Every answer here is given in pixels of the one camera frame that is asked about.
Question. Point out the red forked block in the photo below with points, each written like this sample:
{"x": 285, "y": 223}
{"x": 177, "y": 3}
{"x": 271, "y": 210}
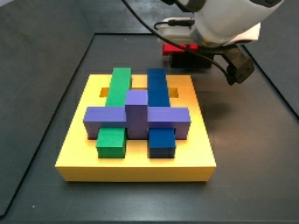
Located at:
{"x": 172, "y": 49}

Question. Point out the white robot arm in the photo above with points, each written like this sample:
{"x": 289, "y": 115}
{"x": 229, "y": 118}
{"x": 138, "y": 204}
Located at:
{"x": 221, "y": 22}

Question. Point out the yellow base board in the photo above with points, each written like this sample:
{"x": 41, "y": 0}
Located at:
{"x": 78, "y": 163}

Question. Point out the purple cross block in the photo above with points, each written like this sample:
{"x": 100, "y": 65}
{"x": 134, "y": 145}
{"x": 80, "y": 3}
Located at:
{"x": 136, "y": 116}

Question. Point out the blue long block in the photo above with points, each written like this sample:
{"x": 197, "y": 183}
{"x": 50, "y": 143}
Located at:
{"x": 160, "y": 137}

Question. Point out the green long block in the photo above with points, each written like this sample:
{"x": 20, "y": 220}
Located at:
{"x": 110, "y": 143}

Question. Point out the black angle bracket holder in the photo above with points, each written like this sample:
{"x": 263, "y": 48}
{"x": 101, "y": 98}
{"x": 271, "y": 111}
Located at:
{"x": 187, "y": 60}

